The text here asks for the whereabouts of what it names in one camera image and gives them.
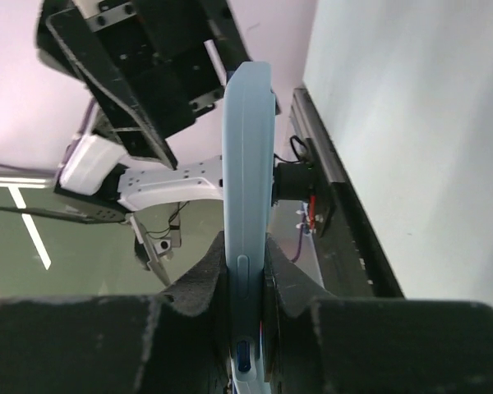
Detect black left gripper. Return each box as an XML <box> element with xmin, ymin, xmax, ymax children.
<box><xmin>36</xmin><ymin>1</ymin><xmax>251</xmax><ymax>169</ymax></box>

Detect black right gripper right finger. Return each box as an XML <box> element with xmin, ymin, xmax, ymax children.
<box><xmin>264</xmin><ymin>240</ymin><xmax>493</xmax><ymax>393</ymax></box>

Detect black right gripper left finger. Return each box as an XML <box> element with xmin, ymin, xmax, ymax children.
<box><xmin>0</xmin><ymin>235</ymin><xmax>229</xmax><ymax>393</ymax></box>

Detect light blue phone case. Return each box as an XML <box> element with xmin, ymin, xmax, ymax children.
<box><xmin>221</xmin><ymin>61</ymin><xmax>277</xmax><ymax>394</ymax></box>

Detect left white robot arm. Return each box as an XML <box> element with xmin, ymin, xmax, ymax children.
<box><xmin>36</xmin><ymin>1</ymin><xmax>312</xmax><ymax>223</ymax></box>

